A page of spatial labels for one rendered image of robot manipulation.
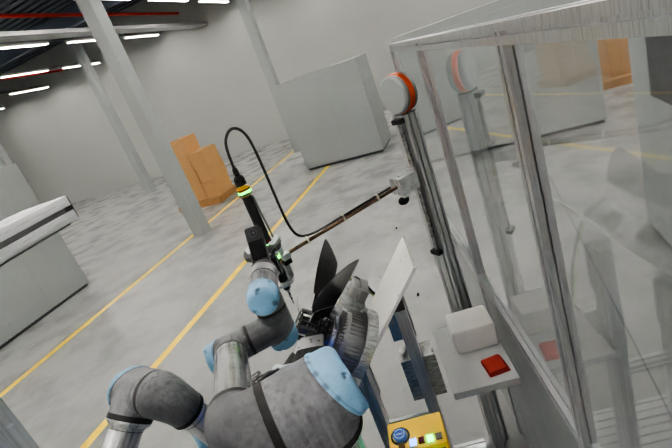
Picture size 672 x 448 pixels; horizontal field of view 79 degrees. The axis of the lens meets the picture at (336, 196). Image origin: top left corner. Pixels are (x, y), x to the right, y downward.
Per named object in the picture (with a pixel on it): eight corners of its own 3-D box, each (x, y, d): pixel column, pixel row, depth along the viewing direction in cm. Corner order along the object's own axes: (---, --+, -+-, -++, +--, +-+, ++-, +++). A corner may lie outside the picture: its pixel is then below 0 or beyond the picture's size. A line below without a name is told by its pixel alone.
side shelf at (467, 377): (487, 321, 180) (485, 316, 179) (521, 383, 146) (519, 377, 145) (434, 336, 183) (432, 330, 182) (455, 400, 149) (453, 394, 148)
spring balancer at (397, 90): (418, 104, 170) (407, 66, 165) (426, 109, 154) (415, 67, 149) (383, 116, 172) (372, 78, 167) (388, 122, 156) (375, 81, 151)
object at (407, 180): (411, 185, 173) (405, 166, 170) (423, 186, 167) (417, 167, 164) (393, 196, 168) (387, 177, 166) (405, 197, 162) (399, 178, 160)
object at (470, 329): (486, 319, 177) (480, 298, 174) (500, 344, 162) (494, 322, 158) (447, 330, 179) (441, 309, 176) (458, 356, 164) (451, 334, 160)
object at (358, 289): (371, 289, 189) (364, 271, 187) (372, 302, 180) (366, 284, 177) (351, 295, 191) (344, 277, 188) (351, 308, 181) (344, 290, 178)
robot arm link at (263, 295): (254, 325, 95) (239, 294, 93) (256, 301, 106) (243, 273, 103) (286, 312, 95) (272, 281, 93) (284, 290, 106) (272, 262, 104)
